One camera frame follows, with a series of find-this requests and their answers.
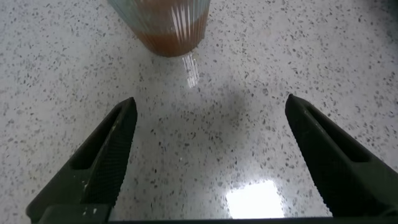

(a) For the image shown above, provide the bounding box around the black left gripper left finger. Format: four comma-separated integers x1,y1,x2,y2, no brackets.
25,96,138,224

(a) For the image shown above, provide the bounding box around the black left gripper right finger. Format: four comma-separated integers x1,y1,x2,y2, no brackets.
284,93,398,218

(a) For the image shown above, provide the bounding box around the brown liquid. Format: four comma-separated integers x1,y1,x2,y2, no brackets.
133,15,210,58

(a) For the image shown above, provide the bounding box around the clear ribbed plastic cup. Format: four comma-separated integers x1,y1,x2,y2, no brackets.
107,0,211,58

